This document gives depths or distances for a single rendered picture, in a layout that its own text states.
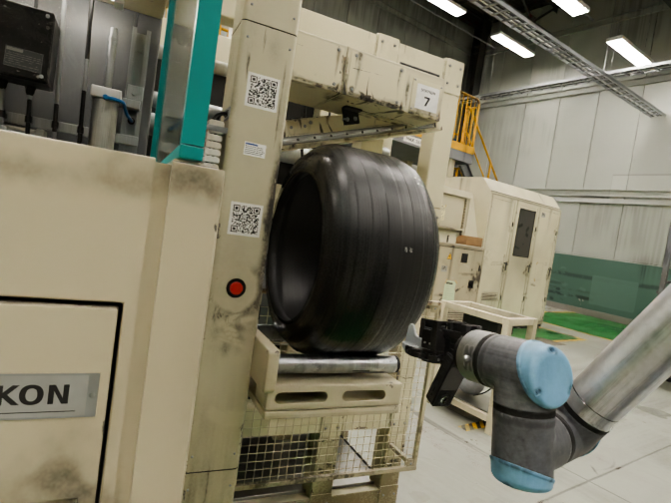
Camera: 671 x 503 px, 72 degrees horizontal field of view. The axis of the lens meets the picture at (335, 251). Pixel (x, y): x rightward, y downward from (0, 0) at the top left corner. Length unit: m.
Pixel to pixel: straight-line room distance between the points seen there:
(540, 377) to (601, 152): 12.58
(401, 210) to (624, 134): 12.20
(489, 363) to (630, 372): 0.20
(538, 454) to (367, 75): 1.15
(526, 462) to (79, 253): 0.64
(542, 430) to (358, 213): 0.53
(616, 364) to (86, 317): 0.72
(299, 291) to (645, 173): 11.65
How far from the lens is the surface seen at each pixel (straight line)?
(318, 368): 1.12
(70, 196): 0.40
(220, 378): 1.14
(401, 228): 1.03
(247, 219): 1.07
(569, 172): 13.46
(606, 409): 0.86
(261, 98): 1.10
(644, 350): 0.82
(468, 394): 3.74
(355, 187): 1.02
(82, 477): 0.45
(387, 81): 1.56
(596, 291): 12.68
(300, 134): 1.55
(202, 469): 1.23
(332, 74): 1.47
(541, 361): 0.73
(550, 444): 0.79
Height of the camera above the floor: 1.23
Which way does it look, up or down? 3 degrees down
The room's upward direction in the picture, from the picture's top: 8 degrees clockwise
